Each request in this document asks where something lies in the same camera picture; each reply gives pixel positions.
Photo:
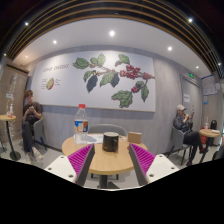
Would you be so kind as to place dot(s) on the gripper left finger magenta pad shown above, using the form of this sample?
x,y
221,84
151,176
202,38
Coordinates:
x,y
74,167

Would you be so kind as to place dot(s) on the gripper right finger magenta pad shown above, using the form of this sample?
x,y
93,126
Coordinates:
x,y
149,167

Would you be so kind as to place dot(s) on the clear plastic water bottle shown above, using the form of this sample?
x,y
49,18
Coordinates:
x,y
81,125

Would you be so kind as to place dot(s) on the round wooden table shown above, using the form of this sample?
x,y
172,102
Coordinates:
x,y
109,163

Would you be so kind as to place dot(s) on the small brown cardboard box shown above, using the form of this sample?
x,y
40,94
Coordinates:
x,y
134,137

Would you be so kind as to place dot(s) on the black cup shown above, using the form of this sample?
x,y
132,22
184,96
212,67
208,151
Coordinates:
x,y
110,141

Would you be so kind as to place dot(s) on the grey chair behind table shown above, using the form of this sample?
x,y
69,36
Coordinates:
x,y
102,128

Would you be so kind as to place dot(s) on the grey chair at right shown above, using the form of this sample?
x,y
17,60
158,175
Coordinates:
x,y
177,142

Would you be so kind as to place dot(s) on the grey chair at left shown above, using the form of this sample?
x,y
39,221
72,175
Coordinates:
x,y
38,132

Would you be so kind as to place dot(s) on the seated person white cap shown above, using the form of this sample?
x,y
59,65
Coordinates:
x,y
184,123

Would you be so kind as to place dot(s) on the tall round side table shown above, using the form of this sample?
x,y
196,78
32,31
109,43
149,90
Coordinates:
x,y
14,155

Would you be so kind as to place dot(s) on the seated person dark clothes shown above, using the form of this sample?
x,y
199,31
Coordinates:
x,y
32,112

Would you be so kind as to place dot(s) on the small round right table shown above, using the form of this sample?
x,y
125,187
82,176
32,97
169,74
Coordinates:
x,y
209,133

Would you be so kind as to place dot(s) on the black object on right table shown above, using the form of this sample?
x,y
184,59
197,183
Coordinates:
x,y
213,125

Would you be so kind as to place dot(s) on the small bottle on side table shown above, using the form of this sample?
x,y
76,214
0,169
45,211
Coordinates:
x,y
11,111

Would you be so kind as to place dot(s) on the coffee plant wall poster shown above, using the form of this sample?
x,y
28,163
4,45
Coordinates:
x,y
98,79

